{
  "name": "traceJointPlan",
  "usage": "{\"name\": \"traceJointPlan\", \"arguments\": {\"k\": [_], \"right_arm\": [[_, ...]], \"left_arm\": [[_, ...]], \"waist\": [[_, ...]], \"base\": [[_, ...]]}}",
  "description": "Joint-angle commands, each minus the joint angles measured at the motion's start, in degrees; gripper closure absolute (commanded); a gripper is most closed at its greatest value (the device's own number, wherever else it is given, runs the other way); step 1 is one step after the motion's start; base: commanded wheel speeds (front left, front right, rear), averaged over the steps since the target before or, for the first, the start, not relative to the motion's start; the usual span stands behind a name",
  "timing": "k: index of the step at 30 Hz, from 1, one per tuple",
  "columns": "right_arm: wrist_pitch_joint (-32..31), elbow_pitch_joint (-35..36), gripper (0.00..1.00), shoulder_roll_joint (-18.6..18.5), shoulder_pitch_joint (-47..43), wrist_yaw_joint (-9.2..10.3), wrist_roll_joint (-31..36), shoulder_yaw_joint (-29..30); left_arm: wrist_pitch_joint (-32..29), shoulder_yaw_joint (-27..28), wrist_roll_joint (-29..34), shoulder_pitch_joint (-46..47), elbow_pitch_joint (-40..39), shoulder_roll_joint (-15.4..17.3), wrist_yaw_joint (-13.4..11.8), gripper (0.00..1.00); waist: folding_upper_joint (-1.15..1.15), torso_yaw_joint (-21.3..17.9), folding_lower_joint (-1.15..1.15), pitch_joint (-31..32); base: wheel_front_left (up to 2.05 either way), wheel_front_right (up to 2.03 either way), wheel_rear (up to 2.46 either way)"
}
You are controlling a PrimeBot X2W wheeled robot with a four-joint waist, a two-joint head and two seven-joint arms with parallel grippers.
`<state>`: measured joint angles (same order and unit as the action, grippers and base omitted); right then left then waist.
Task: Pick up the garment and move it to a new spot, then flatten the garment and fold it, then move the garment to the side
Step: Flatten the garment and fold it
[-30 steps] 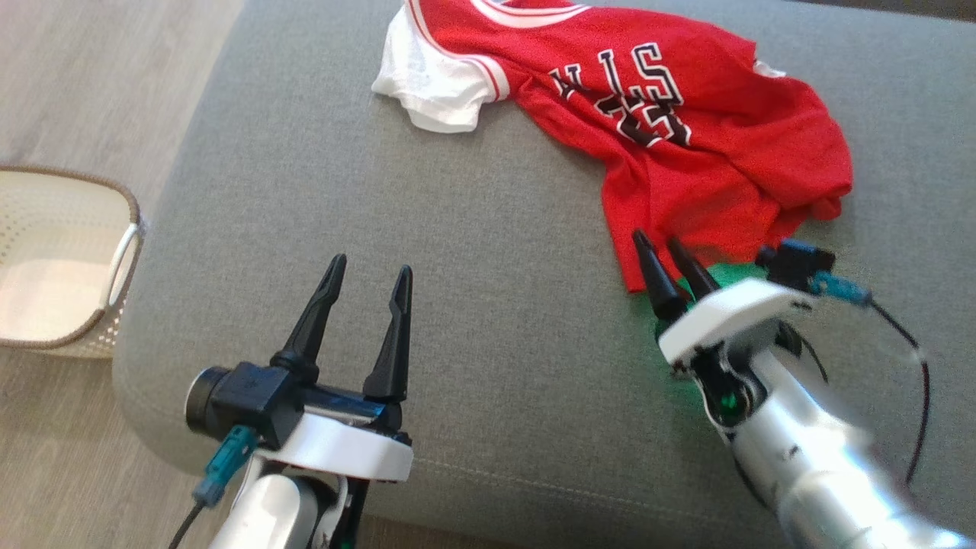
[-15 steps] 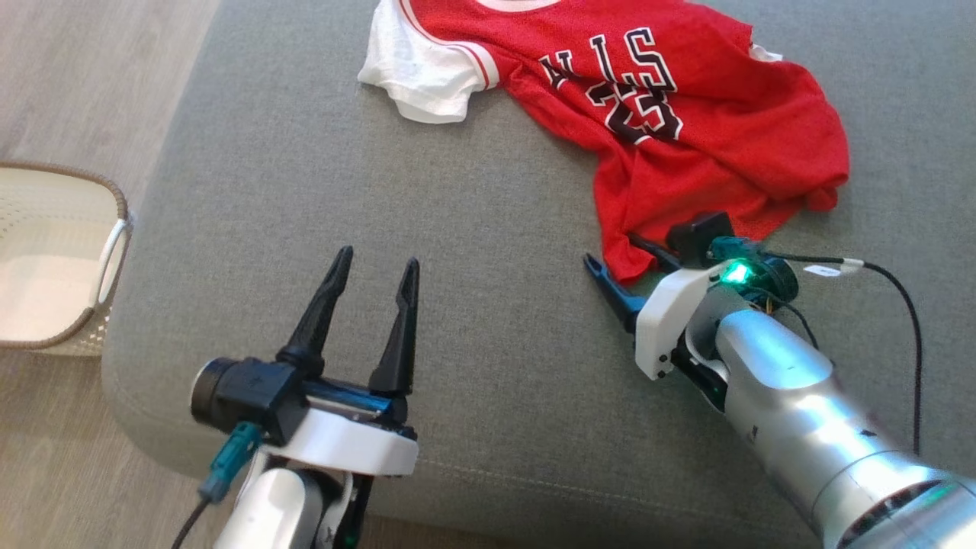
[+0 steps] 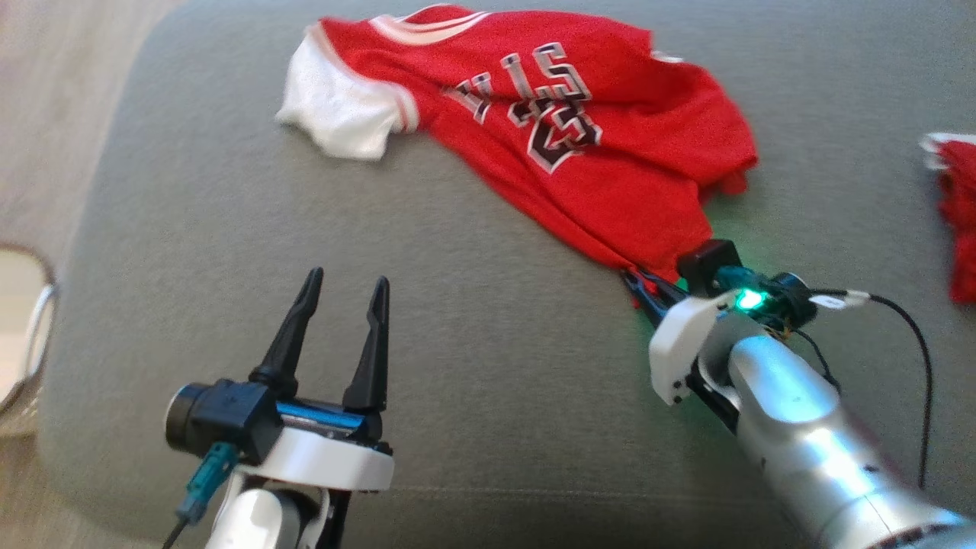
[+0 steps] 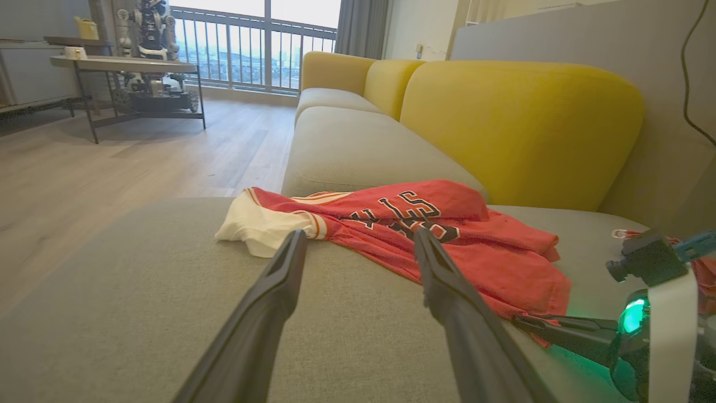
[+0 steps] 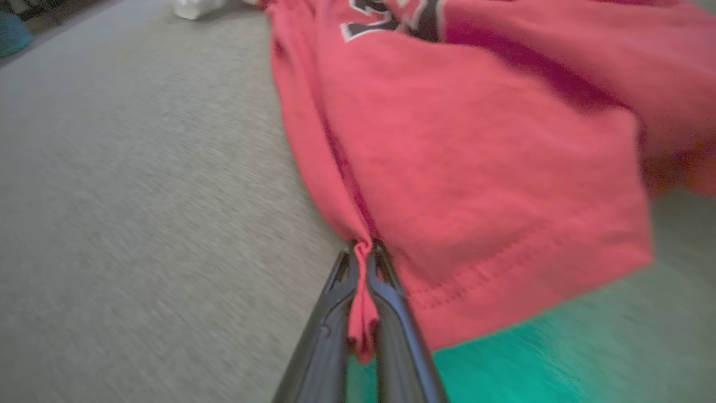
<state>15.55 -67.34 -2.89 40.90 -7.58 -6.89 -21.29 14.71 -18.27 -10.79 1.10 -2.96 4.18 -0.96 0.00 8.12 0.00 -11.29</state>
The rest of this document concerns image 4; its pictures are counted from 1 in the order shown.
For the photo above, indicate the white wall socket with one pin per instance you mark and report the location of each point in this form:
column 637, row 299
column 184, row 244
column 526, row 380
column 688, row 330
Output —
column 419, row 50

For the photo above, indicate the grey window curtain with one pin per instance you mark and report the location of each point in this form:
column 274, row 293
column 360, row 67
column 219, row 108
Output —
column 363, row 25

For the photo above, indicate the grey balcony railing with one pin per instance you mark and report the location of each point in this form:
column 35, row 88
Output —
column 246, row 56

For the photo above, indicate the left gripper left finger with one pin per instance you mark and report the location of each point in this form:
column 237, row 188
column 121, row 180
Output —
column 246, row 336

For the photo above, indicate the white black wheeled robot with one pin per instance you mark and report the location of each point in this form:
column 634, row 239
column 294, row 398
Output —
column 151, row 39

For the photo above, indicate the dark round side table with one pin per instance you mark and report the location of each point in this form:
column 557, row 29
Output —
column 78, row 41

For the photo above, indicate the small white cup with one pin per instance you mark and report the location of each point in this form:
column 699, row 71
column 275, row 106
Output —
column 75, row 53

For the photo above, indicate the grey fabric sofa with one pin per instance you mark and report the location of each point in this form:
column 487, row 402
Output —
column 363, row 151

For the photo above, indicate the yellow watering can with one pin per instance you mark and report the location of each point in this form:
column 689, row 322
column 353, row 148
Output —
column 86, row 29

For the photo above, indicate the black framed coffee table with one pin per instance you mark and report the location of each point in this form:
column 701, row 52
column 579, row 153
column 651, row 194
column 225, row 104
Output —
column 123, row 64

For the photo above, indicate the red white basketball jersey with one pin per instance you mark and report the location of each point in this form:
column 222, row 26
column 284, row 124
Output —
column 492, row 252

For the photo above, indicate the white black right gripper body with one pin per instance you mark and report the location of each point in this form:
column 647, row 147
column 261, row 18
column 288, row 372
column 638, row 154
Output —
column 671, row 347

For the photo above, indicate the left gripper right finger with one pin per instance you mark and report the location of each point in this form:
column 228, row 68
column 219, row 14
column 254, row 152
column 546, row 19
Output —
column 475, row 341

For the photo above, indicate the large balcony window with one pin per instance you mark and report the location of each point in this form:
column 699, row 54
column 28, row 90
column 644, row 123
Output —
column 235, row 33

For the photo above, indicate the wide yellow back cushion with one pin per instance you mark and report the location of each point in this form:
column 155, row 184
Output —
column 520, row 129

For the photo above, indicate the grey partition panel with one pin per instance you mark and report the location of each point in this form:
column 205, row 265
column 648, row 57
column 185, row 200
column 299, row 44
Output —
column 559, row 33

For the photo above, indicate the white low tv cabinet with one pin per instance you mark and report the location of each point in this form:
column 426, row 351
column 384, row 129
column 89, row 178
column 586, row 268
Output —
column 33, row 73

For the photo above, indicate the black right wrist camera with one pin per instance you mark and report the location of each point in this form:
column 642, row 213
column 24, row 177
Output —
column 649, row 260

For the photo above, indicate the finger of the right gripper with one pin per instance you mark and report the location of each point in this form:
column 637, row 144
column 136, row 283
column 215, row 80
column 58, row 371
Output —
column 587, row 347
column 570, row 324

